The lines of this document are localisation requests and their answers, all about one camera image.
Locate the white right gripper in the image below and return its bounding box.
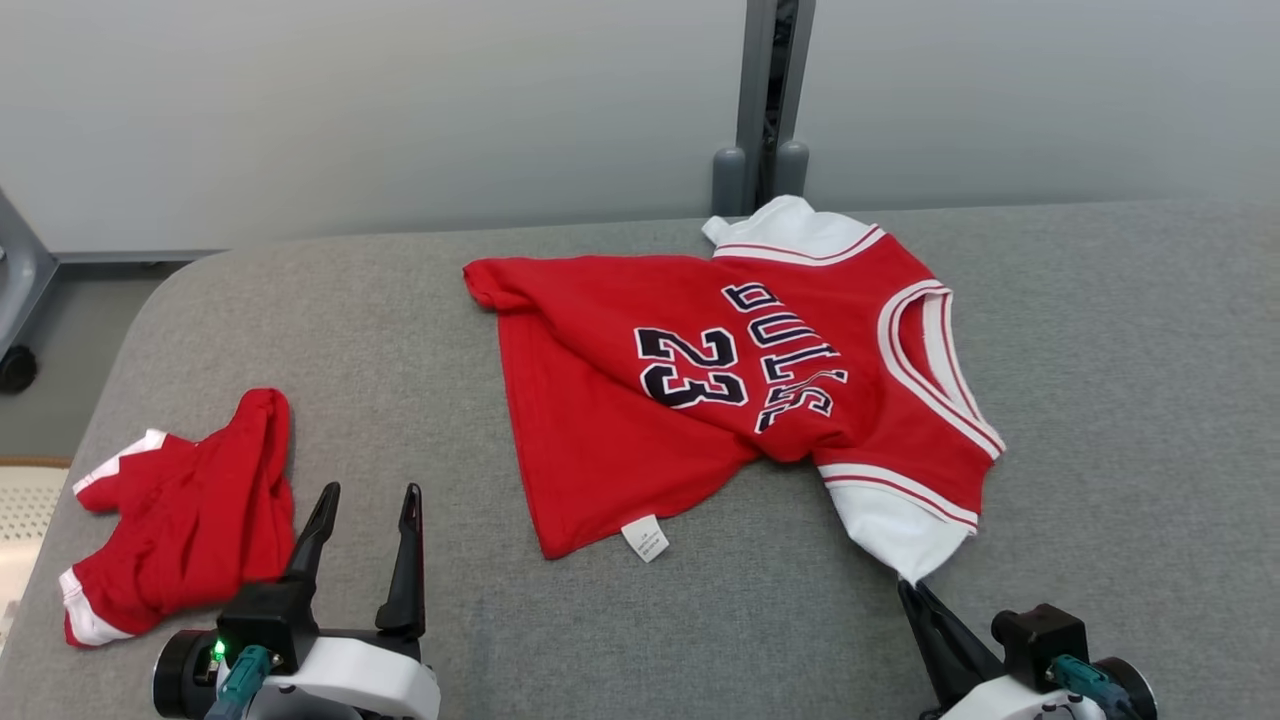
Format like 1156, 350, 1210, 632
897, 580, 1159, 720

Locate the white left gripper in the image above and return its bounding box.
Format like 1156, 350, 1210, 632
152, 482, 442, 720

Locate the red shorts white trim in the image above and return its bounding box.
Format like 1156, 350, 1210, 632
58, 388, 297, 649

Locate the red Bulls 23 jersey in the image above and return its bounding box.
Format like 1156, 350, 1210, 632
463, 195, 1006, 586

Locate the grey fabric sofa seat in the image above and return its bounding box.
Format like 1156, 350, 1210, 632
0, 195, 1280, 720

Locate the cream perforated laundry basket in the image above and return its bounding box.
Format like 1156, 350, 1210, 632
0, 458, 73, 641

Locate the grey rolling stand with caster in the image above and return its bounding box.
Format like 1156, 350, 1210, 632
0, 190, 61, 395

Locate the black right cable teal plug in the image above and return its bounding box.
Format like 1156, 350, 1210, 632
1048, 655, 1141, 720

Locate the grey partition post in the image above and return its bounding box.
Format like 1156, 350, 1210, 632
712, 0, 816, 216

